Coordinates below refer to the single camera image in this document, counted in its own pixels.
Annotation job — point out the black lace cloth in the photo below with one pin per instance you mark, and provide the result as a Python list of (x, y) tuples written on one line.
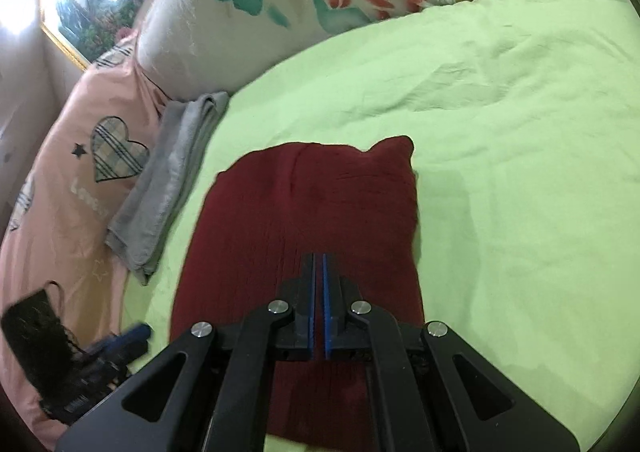
[(35, 332)]

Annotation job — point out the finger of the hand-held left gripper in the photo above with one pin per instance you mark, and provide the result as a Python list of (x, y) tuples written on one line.
[(127, 339)]

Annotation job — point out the folded grey cloth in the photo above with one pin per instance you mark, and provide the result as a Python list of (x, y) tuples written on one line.
[(165, 192)]

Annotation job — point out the white floral blanket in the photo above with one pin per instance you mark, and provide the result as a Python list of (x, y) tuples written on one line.
[(225, 21)]

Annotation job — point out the dark red knit garment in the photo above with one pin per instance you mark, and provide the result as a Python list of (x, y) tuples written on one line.
[(300, 207)]

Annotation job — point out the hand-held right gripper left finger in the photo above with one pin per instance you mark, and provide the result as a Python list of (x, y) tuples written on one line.
[(312, 312)]

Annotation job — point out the light green bed sheet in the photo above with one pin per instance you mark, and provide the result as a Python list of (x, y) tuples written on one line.
[(500, 156)]

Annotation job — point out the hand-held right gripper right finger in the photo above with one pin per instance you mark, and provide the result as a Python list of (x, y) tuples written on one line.
[(327, 312)]

